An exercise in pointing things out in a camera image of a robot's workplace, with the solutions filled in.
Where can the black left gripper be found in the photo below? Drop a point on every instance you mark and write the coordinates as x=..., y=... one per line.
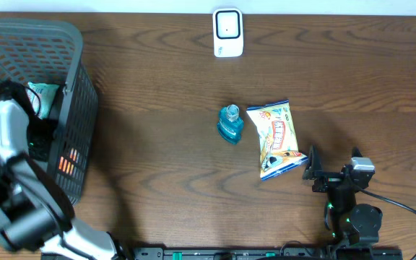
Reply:
x=42, y=147

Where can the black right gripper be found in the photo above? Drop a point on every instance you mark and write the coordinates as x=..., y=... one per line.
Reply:
x=314, y=170

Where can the mint green tissue pack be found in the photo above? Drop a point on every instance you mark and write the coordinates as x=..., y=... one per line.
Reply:
x=41, y=96

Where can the small orange box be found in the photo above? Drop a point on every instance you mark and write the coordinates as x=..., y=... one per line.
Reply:
x=68, y=163

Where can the yellow snack bag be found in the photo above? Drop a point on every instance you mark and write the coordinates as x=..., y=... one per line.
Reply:
x=279, y=151

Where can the teal mouthwash bottle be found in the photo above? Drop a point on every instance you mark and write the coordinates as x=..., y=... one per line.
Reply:
x=230, y=124

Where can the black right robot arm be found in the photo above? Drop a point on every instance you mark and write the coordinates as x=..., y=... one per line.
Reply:
x=354, y=224

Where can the white barcode scanner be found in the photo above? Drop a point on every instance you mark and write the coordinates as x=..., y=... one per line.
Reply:
x=228, y=34

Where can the dark grey plastic basket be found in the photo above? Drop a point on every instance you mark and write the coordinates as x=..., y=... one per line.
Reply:
x=42, y=51

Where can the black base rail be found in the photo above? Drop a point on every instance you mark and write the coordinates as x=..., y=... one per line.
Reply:
x=291, y=250

